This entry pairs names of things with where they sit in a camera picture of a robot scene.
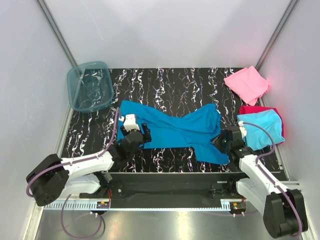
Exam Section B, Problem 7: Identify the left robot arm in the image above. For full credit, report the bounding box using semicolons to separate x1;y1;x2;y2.
26;123;152;207

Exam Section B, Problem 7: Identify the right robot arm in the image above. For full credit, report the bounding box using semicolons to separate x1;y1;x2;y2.
211;122;309;239

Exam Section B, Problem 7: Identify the magenta folded t-shirt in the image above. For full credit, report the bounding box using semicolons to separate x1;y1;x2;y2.
238;105;285;138

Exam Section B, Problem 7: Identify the light blue folded t-shirt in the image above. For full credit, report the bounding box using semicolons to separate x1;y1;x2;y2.
237;109;285;151

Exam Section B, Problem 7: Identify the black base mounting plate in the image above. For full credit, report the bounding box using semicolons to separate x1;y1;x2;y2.
80;172;247;209

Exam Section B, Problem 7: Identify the pink folded t-shirt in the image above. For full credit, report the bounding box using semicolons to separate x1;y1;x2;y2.
224;66;271;106

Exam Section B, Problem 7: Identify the teal plastic bin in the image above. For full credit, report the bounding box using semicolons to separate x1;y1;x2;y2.
66;61;114;114

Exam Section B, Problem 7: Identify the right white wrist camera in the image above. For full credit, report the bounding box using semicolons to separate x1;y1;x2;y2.
238;121;247;139

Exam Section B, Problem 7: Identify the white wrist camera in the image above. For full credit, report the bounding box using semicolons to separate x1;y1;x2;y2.
238;121;247;139
118;114;140;132

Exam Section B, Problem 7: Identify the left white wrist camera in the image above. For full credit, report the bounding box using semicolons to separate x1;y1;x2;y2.
118;114;140;132

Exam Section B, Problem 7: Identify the slotted cable duct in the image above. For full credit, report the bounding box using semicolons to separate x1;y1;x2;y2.
44;199;247;212

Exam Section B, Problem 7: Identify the left corner frame post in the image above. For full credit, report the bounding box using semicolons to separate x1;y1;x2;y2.
35;0;78;67

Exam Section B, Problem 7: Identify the corner frame post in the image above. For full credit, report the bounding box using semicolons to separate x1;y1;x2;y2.
35;0;78;67
255;0;300;72

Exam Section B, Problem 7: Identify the right corner frame post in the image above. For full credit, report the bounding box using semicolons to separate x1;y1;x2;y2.
255;0;300;72

